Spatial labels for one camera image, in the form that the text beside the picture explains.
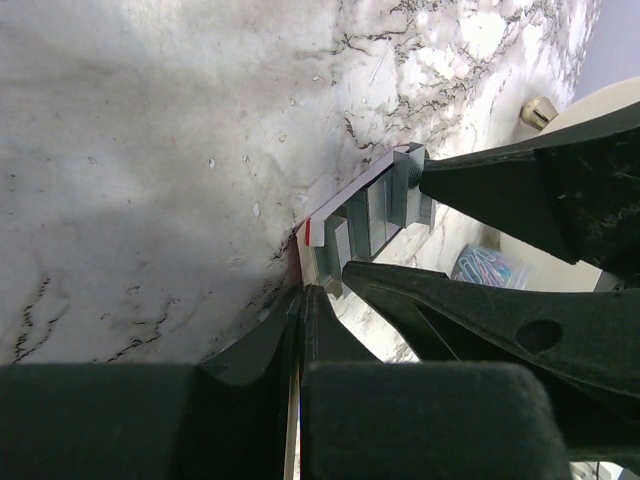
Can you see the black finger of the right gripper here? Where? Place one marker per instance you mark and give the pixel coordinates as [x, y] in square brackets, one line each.
[588, 340]
[482, 185]

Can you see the staple box tray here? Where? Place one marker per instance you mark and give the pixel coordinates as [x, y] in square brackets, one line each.
[354, 225]

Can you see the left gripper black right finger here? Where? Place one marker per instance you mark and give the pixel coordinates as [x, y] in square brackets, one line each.
[361, 418]

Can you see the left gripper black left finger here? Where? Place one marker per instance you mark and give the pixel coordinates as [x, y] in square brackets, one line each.
[231, 417]

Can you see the clear jar of paper clips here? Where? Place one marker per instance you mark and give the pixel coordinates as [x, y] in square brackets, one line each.
[484, 266]

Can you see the large white paper roll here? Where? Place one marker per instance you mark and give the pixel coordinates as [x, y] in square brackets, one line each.
[585, 165]

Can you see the staple strip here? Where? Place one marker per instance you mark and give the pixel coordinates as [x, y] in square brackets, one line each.
[408, 204]

